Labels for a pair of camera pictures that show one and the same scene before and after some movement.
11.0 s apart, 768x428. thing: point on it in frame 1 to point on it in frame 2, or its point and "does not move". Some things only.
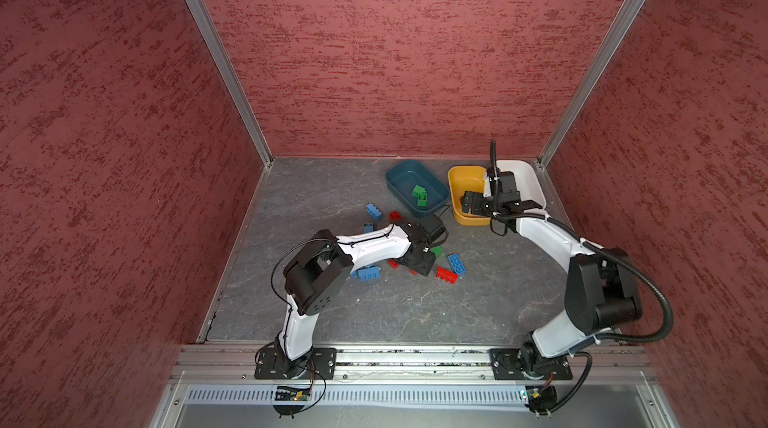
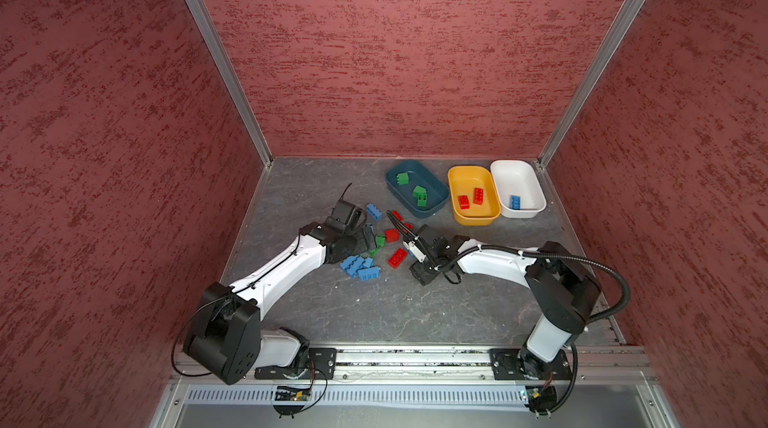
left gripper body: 422,263 to 356,244
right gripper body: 481,205 to 427,270
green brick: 421,195 does not move
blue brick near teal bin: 374,211 does not move
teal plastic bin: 403,175 does not move
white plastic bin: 527,183 does not move
